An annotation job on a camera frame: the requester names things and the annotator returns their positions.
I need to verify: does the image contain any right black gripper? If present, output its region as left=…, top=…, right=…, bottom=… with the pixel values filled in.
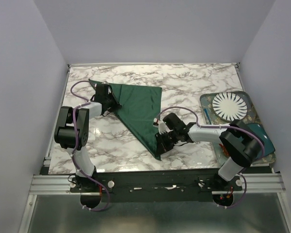
left=155, top=129, right=179, bottom=156

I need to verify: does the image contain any dark green cloth napkin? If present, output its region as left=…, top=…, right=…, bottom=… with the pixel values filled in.
left=88, top=79, right=163, bottom=162

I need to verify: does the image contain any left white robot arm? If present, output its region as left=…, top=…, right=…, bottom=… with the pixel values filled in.
left=54, top=81, right=122, bottom=192

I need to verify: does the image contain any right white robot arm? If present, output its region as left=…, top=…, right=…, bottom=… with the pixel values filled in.
left=155, top=113, right=265, bottom=190

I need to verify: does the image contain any blue plastic utensil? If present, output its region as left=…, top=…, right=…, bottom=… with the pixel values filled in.
left=204, top=108, right=211, bottom=124

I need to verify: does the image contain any orange black mug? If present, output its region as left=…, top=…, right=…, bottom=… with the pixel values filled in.
left=219, top=144, right=229, bottom=157

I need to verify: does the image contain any white blue striped plate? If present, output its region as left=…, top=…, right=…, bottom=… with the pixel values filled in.
left=211, top=92, right=248, bottom=122

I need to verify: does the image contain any green patterned serving tray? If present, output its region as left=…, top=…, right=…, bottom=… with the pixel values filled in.
left=199, top=91, right=276, bottom=166

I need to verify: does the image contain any teal oval dish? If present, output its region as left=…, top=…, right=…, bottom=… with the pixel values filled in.
left=247, top=123, right=275, bottom=159

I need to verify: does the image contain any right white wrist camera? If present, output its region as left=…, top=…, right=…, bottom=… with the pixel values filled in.
left=152, top=118, right=169, bottom=134

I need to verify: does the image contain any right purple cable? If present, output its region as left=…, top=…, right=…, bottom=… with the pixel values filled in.
left=155, top=106, right=266, bottom=209

